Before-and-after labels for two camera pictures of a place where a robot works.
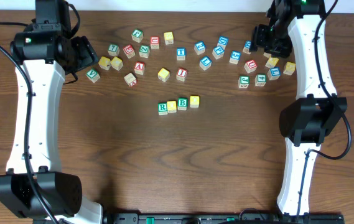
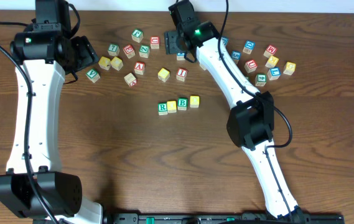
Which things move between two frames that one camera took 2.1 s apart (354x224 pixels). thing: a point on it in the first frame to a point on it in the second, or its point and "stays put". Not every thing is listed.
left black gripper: [85, 54] stays put
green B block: [182, 103] stays put
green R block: [162, 108] stays put
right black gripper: [258, 39] to [170, 42]
